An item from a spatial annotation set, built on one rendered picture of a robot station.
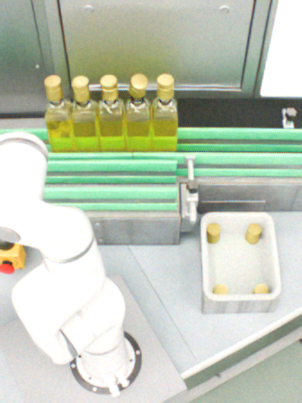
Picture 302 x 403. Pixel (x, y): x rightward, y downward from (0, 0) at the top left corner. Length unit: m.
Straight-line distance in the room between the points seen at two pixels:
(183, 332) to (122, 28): 0.69
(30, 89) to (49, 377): 0.69
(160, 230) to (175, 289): 0.14
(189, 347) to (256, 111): 0.62
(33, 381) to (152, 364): 0.26
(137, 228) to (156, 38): 0.43
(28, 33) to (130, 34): 0.24
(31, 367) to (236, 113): 0.81
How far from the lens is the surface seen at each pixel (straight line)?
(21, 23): 1.31
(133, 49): 1.28
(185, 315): 1.33
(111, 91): 1.17
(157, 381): 1.23
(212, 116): 1.50
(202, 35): 1.26
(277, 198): 1.43
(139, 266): 1.39
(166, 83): 1.16
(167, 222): 1.31
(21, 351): 1.29
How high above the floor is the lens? 1.99
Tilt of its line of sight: 57 degrees down
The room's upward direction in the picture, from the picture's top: straight up
